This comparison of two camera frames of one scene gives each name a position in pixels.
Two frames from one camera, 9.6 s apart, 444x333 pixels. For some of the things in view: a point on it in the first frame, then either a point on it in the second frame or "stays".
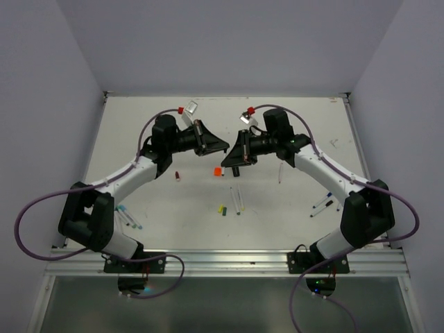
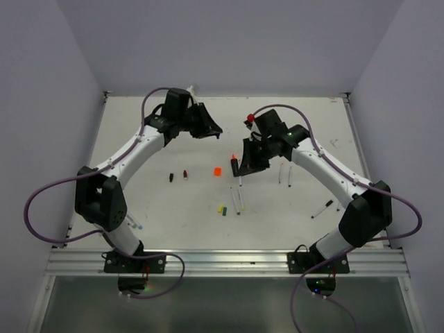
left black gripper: [205, 141] to [207, 127]
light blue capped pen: [123, 209] stays
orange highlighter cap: [218, 171] stays
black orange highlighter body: [236, 171] stays
